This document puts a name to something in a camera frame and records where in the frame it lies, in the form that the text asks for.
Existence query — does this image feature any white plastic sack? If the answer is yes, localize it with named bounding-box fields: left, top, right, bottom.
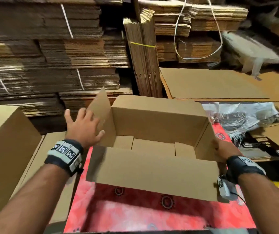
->
left=222, top=29, right=279, bottom=76

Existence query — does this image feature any person's left hand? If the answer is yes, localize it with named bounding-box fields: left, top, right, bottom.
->
left=64, top=108, right=106, bottom=150

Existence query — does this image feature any small brown cardboard box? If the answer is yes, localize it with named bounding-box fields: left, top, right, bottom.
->
left=159, top=67, right=271, bottom=101

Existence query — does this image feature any person's left forearm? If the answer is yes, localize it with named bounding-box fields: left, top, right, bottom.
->
left=0, top=163, right=69, bottom=234

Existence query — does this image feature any person's right forearm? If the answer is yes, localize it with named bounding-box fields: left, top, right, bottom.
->
left=237, top=173, right=279, bottom=234

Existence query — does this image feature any low pile of cardboard sheets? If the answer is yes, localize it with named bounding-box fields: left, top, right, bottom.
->
left=239, top=119, right=279, bottom=161

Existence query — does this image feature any black right wrist strap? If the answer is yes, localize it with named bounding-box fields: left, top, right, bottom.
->
left=226, top=155, right=267, bottom=184

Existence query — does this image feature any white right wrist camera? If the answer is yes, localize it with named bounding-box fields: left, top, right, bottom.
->
left=217, top=175, right=238, bottom=201

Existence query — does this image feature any white plastic strap loop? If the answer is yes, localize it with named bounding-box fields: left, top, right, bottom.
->
left=174, top=0, right=223, bottom=61

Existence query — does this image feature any red patterned table cloth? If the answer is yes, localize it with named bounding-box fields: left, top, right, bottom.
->
left=64, top=123, right=257, bottom=233

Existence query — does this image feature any person's right hand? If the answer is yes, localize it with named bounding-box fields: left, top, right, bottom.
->
left=212, top=139, right=244, bottom=163

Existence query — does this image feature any wall of cardboard stacks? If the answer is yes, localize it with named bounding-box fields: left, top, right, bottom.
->
left=0, top=0, right=279, bottom=117

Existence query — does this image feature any yellow-tied cardboard bundle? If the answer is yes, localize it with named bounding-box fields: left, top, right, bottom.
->
left=123, top=9, right=164, bottom=98

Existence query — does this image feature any white woven sack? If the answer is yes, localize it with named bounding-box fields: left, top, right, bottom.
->
left=201, top=101, right=279, bottom=139

